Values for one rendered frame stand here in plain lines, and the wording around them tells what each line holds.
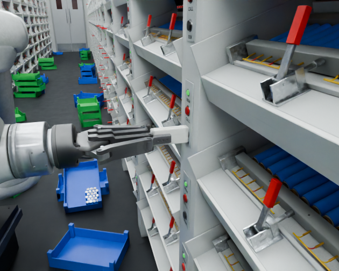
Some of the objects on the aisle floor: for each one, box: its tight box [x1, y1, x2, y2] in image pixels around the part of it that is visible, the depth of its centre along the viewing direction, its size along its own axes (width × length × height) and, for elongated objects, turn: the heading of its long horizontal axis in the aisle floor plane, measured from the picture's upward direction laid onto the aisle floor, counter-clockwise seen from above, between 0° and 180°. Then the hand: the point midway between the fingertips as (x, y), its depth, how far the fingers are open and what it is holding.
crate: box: [47, 223, 130, 271], centre depth 131 cm, size 30×20×8 cm
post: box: [111, 0, 130, 171], centre depth 180 cm, size 20×9×174 cm, turn 106°
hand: (169, 135), depth 54 cm, fingers closed
